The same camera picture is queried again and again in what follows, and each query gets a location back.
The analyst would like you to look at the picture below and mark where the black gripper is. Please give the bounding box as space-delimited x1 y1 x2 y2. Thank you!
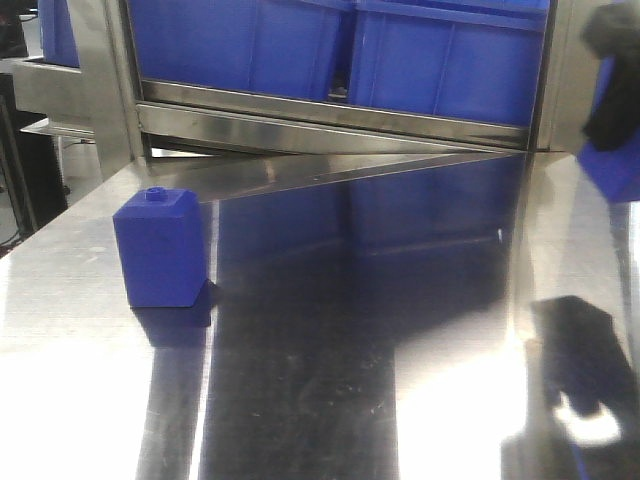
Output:
581 2 639 151

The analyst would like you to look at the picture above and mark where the blue part with wide cap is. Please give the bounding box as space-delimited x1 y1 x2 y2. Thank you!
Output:
578 61 639 203

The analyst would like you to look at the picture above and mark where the blue part with small knob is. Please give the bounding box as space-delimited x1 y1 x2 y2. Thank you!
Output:
112 186 207 308

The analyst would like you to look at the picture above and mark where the stainless steel shelf rack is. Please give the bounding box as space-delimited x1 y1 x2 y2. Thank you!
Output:
12 0 640 186

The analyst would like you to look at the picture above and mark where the blue bin centre right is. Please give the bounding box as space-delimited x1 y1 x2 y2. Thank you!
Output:
347 1 546 127

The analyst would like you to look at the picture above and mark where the blue bin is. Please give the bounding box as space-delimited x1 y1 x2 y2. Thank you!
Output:
129 1 354 101
37 0 79 68
347 1 546 127

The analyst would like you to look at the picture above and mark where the blue bin centre left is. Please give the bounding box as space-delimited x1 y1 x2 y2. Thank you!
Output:
129 1 354 101

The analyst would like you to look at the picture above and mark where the blue bin far left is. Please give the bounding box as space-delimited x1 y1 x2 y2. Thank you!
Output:
37 0 79 68

